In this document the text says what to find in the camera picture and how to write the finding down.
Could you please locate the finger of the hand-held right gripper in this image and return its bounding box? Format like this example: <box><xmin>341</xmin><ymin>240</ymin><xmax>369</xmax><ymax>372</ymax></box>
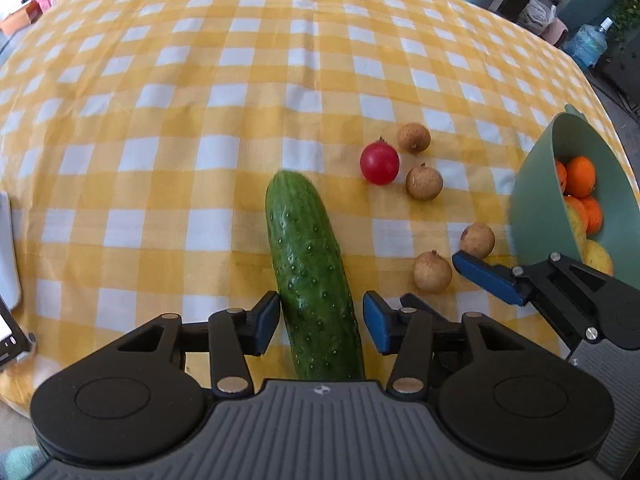
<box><xmin>452</xmin><ymin>252</ymin><xmax>615</xmax><ymax>343</ymax></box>

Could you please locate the white plastic bag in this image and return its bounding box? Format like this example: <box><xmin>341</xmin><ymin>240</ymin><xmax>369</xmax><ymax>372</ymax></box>
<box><xmin>517</xmin><ymin>0</ymin><xmax>557</xmax><ymax>36</ymax></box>

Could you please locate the red cherry tomato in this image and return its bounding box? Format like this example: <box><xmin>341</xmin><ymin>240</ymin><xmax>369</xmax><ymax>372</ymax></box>
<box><xmin>359</xmin><ymin>137</ymin><xmax>401</xmax><ymax>186</ymax></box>

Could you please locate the leafy green plant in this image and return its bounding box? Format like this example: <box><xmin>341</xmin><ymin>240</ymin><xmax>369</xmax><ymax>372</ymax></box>
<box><xmin>607</xmin><ymin>0</ymin><xmax>640</xmax><ymax>56</ymax></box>

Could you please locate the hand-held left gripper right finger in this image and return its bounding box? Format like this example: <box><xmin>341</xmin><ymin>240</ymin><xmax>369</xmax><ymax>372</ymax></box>
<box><xmin>362</xmin><ymin>290</ymin><xmax>543</xmax><ymax>396</ymax></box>

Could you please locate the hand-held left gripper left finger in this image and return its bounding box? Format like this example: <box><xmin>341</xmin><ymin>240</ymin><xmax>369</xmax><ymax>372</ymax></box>
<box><xmin>102</xmin><ymin>291</ymin><xmax>281</xmax><ymax>397</ymax></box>

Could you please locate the brown longan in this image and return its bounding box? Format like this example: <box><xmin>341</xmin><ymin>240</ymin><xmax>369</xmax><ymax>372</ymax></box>
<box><xmin>413</xmin><ymin>251</ymin><xmax>454</xmax><ymax>295</ymax></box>
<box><xmin>405</xmin><ymin>163</ymin><xmax>444</xmax><ymax>201</ymax></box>
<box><xmin>397</xmin><ymin>123</ymin><xmax>432</xmax><ymax>155</ymax></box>
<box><xmin>460</xmin><ymin>222</ymin><xmax>496</xmax><ymax>260</ymax></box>

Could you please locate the orange cardboard box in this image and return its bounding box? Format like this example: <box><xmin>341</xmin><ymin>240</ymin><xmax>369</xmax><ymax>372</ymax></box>
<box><xmin>0</xmin><ymin>0</ymin><xmax>42</xmax><ymax>36</ymax></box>

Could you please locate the yellow-green pear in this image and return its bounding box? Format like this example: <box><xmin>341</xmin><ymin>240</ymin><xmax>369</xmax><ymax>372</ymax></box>
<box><xmin>565</xmin><ymin>207</ymin><xmax>588</xmax><ymax>246</ymax></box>
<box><xmin>580</xmin><ymin>239</ymin><xmax>615</xmax><ymax>277</ymax></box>

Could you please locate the green plastic colander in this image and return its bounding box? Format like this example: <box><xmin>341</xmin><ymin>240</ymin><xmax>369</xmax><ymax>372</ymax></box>
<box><xmin>509</xmin><ymin>105</ymin><xmax>617</xmax><ymax>281</ymax></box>

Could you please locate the blue water jug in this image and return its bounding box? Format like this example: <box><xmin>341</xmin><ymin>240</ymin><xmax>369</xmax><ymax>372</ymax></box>
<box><xmin>562</xmin><ymin>17</ymin><xmax>613</xmax><ymax>71</ymax></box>

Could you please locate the green cucumber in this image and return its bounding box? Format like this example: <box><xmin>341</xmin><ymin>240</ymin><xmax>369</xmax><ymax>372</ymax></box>
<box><xmin>265</xmin><ymin>170</ymin><xmax>366</xmax><ymax>381</ymax></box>

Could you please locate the yellow checked tablecloth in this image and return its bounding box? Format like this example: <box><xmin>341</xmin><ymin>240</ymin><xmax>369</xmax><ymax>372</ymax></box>
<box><xmin>0</xmin><ymin>0</ymin><xmax>626</xmax><ymax>416</ymax></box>

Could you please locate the phone on stand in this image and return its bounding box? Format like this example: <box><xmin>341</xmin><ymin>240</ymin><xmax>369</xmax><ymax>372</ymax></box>
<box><xmin>0</xmin><ymin>295</ymin><xmax>36</xmax><ymax>371</ymax></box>

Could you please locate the teal striped cloth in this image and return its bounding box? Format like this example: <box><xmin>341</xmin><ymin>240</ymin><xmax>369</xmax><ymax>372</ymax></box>
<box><xmin>0</xmin><ymin>444</ymin><xmax>46</xmax><ymax>480</ymax></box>

